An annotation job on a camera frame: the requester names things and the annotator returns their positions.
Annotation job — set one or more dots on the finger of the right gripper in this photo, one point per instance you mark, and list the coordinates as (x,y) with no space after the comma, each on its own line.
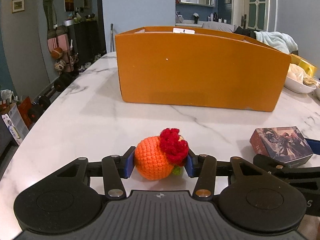
(274,167)
(314,145)

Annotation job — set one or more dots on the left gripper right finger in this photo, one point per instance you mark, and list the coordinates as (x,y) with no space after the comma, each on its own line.
(202,167)

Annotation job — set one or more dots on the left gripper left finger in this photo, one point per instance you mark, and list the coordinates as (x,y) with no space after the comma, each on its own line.
(115,168)

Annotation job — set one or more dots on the printed card box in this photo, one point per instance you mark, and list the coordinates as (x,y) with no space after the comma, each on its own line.
(284,144)

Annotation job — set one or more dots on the orange crochet ball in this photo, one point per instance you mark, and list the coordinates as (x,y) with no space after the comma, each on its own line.
(158,157)

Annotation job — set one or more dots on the white Vaseline tube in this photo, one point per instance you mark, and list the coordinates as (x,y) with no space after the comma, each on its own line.
(183,31)

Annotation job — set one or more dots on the white bowl with cloth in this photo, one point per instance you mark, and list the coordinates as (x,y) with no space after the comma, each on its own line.
(298,81)

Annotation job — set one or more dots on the black dumbbell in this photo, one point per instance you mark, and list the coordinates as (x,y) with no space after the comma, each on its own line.
(38,108)

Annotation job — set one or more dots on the orange cardboard box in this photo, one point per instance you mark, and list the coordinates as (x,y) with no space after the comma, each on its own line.
(209,68)

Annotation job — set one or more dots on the light blue towel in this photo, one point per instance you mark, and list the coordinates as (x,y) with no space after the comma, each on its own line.
(280,41)

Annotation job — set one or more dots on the basketball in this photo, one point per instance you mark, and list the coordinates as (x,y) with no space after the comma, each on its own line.
(56,53)

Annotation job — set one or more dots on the broom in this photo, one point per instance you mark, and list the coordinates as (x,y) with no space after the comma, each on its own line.
(112,49)

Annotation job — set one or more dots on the black jacket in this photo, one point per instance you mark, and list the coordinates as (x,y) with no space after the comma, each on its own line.
(246,32)

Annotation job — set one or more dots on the grey padded jacket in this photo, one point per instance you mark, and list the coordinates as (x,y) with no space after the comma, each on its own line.
(219,26)

